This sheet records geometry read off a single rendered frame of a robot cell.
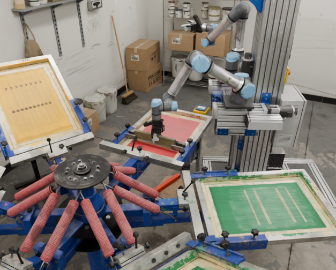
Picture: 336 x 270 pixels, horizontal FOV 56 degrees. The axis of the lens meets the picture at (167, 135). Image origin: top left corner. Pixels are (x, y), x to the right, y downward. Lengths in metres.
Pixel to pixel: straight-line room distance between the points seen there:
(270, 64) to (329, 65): 3.19
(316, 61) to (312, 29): 0.52
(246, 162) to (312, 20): 3.13
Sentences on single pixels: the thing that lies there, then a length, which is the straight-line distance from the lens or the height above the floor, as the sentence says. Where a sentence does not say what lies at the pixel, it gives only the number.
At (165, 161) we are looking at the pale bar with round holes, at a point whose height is 1.04.
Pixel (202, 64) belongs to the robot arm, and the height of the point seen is 1.65.
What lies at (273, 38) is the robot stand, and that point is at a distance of 2.61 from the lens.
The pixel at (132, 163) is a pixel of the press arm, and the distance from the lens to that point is 2.20.
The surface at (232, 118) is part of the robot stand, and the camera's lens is 2.60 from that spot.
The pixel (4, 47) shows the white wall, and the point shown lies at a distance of 3.88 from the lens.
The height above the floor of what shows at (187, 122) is 0.95.
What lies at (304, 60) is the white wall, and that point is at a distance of 5.79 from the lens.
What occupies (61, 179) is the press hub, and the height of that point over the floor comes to 1.31.
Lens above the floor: 2.35
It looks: 32 degrees down
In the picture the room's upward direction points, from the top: straight up
